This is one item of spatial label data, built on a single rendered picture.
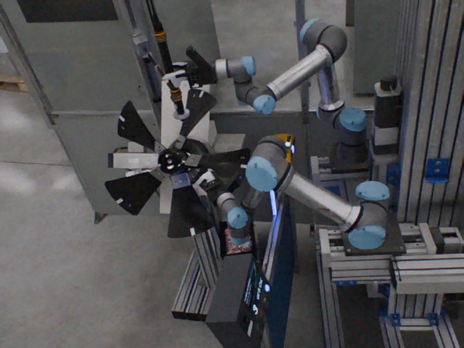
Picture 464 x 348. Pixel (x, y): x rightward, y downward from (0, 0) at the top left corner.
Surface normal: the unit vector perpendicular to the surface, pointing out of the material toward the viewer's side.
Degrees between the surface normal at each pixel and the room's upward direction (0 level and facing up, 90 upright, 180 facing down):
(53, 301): 0
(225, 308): 15
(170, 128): 50
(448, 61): 90
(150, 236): 0
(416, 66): 90
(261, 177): 86
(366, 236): 94
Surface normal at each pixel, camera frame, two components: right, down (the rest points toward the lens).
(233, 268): -0.40, -0.74
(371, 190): -0.11, -0.84
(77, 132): -0.22, 0.65
